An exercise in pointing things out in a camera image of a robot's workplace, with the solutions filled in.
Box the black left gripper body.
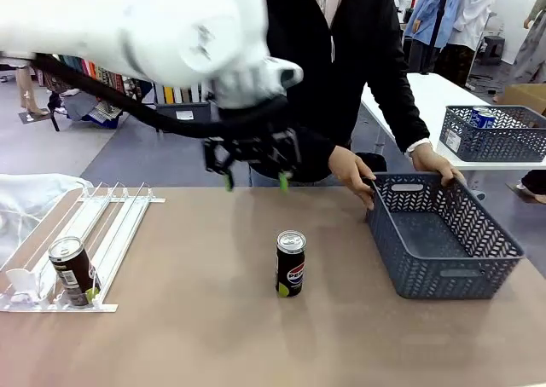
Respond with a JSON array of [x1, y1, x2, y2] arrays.
[[202, 124, 303, 177]]

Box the black Pepsi can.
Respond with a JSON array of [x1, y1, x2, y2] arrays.
[[275, 229, 308, 299], [47, 235, 103, 308]]

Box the blue-grey plastic basket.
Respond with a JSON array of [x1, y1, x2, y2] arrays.
[[365, 172, 526, 301]]

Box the blue-grey basket with sticker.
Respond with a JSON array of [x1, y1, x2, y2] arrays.
[[439, 104, 546, 163]]

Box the person's right forearm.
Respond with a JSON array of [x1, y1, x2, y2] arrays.
[[293, 124, 338, 182]]

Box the person's left forearm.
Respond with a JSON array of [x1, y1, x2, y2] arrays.
[[381, 75, 431, 154]]

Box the person's right hand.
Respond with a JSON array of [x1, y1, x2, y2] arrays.
[[328, 145, 377, 211]]

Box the person's left hand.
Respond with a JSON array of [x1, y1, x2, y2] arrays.
[[409, 142, 467, 188]]

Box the grey storage bin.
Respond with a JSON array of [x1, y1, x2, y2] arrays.
[[154, 101, 212, 129]]

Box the black bag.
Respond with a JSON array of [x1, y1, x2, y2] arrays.
[[356, 151, 388, 175]]

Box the person in black jacket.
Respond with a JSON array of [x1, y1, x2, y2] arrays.
[[249, 0, 432, 188]]

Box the white folding table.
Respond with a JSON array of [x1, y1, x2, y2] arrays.
[[360, 72, 546, 171]]

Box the grey fabric pile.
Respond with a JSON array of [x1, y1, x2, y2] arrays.
[[63, 90, 125, 128]]

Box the grey trousers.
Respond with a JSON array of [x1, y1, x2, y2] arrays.
[[407, 39, 440, 75]]

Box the black metal clothes rack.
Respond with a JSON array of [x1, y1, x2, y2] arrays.
[[46, 92, 161, 133]]

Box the white cover sheet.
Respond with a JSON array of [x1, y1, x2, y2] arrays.
[[0, 172, 93, 269]]

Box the dark patterned skirt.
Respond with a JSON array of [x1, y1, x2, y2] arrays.
[[439, 43, 477, 85]]

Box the light blue shirt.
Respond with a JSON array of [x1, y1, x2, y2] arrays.
[[403, 0, 464, 47]]

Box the mannequin legs with stand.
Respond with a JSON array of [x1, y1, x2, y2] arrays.
[[15, 65, 52, 124]]

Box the black stand pole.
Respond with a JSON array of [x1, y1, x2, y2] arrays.
[[428, 0, 453, 49]]

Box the grey plastic stool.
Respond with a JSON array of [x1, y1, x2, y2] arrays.
[[475, 35, 507, 66]]

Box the bystander's leg and shoe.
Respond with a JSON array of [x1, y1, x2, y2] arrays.
[[505, 169, 546, 205]]

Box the white shirt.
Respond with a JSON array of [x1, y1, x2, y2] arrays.
[[447, 0, 500, 51]]

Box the cardboard box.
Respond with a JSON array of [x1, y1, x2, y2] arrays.
[[497, 83, 546, 116]]

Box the mannequin in grey dress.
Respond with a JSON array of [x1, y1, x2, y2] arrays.
[[509, 0, 546, 85]]

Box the white wire can dispenser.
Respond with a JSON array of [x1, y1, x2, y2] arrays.
[[0, 181, 166, 314]]

